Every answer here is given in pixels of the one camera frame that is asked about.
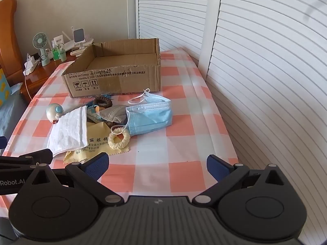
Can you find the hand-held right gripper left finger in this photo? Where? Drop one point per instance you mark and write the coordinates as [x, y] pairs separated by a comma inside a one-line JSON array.
[[98, 163]]

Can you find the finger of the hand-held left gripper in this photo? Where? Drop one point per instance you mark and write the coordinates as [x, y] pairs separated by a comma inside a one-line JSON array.
[[3, 143], [25, 157]]

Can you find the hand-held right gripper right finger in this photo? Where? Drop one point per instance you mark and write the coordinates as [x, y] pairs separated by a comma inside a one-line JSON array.
[[217, 166]]

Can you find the yellow lens cloth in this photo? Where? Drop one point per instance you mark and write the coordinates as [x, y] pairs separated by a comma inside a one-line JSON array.
[[99, 135]]

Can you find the white cloth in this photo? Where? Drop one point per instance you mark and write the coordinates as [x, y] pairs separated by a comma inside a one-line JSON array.
[[67, 132]]

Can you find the white and blue plush toy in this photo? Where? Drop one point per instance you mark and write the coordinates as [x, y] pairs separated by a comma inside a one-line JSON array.
[[53, 111]]

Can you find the blue face mask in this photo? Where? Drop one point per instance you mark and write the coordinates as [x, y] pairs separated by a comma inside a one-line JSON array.
[[150, 120]]

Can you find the brown cardboard box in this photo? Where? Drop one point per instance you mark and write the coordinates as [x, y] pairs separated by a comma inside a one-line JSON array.
[[115, 79]]

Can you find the grey bed sheet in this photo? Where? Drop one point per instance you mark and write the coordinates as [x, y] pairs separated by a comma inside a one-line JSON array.
[[11, 117]]

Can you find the floral sachet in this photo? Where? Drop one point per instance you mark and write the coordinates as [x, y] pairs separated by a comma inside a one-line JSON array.
[[93, 117]]

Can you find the grey linen pouch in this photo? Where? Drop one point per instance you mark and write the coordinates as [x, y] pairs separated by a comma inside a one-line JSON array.
[[115, 112]]

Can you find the orange checked tablecloth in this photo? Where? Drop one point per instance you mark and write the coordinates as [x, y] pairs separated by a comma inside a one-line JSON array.
[[184, 122]]

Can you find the small orange charm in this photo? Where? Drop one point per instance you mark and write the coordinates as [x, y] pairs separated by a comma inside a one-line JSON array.
[[97, 109]]

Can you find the yellow patterned pillow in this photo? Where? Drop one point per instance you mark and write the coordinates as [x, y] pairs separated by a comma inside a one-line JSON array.
[[3, 86]]

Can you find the brown scrunchie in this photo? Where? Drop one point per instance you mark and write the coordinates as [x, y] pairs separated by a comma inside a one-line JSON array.
[[107, 102]]

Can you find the wooden nightstand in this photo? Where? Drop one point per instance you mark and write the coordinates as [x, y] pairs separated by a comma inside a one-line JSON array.
[[43, 74]]

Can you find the wide white louvered door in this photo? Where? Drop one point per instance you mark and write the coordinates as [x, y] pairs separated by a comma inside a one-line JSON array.
[[268, 81]]

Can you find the wooden headboard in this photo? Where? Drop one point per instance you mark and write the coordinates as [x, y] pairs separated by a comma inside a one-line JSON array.
[[9, 38]]

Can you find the green small box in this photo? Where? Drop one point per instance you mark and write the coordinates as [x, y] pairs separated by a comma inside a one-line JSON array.
[[61, 53]]

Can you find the green desk fan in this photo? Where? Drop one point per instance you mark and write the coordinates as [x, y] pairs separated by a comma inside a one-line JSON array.
[[40, 42]]

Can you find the white green tube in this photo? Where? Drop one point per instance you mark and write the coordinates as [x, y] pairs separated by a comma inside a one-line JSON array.
[[58, 40]]

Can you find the white phone stand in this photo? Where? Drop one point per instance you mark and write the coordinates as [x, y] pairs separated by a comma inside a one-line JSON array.
[[78, 35]]

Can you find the narrow white louvered door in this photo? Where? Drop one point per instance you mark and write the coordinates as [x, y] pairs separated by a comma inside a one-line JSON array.
[[173, 12]]

